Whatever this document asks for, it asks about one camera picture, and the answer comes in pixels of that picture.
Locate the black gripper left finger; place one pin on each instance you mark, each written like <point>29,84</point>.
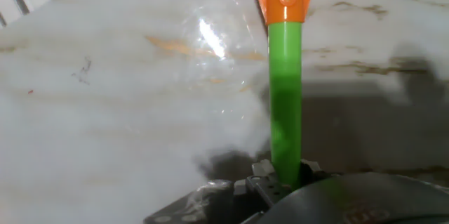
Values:
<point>217,203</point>

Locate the marble pattern mat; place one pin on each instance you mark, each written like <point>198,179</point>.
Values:
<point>122,111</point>

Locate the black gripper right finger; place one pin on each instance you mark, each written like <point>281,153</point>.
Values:
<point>312,173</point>

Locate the orange green toy shovel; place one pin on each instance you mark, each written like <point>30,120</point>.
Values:
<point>285,94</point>

